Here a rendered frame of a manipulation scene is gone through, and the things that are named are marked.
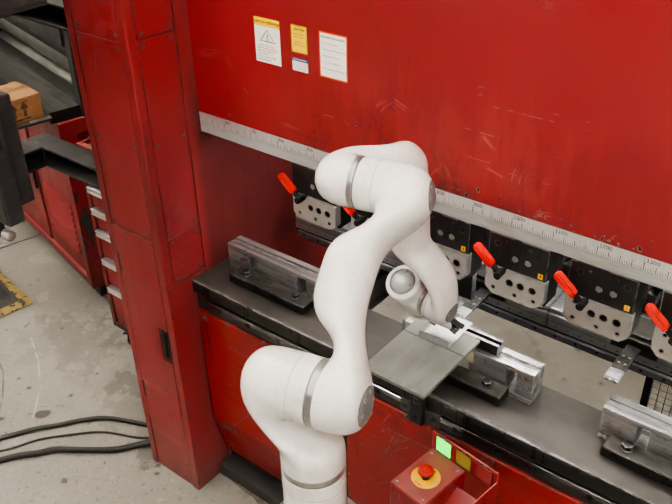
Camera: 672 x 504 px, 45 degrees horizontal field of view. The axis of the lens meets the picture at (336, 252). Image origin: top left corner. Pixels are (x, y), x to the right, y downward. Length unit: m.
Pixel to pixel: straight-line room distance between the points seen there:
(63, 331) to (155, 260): 1.55
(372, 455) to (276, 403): 1.08
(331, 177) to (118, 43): 0.92
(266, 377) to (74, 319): 2.73
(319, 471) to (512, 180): 0.76
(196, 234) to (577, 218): 1.23
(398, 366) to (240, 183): 0.90
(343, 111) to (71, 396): 2.03
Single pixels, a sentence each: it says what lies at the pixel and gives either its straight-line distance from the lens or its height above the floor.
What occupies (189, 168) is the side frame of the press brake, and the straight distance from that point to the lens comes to 2.44.
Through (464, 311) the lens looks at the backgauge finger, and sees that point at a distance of 2.21.
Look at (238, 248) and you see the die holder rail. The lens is 2.55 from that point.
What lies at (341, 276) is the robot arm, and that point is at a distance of 1.40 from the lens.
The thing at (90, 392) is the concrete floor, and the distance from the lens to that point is 3.62.
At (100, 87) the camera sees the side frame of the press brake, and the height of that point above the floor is 1.51.
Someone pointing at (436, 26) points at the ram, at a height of 1.78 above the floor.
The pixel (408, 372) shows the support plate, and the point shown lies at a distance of 2.01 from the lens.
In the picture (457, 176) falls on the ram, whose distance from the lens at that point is 1.89.
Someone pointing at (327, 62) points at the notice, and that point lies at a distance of 2.01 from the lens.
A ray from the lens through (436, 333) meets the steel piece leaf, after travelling 2.13.
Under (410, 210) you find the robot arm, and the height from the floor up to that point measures 1.61.
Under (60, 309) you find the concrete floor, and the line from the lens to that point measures 4.15.
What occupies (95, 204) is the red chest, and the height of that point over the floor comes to 0.74.
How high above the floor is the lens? 2.31
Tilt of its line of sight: 33 degrees down
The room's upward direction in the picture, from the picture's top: 1 degrees counter-clockwise
